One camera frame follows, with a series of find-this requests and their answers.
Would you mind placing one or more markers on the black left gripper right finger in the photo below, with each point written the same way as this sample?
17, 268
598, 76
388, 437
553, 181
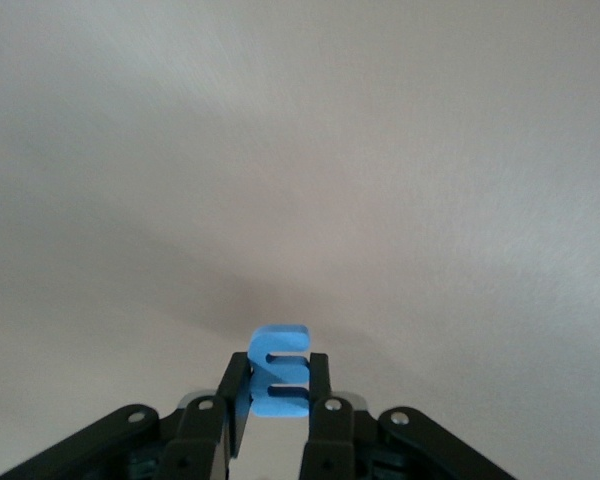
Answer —
330, 440

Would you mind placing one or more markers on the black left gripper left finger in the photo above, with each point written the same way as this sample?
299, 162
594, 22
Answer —
195, 440

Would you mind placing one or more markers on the blue letter m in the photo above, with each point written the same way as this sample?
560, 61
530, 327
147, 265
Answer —
280, 345

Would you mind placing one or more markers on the brown table cover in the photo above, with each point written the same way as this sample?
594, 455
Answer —
300, 150

